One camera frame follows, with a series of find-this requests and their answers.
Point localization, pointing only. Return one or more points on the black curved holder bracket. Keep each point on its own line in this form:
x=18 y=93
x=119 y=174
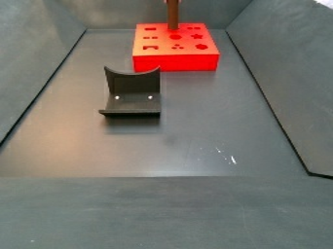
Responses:
x=134 y=93

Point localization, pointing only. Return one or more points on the red shape-sorter block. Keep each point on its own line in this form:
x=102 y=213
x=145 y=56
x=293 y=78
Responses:
x=185 y=49

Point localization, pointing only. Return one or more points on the brown oval peg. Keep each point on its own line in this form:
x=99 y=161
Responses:
x=171 y=14

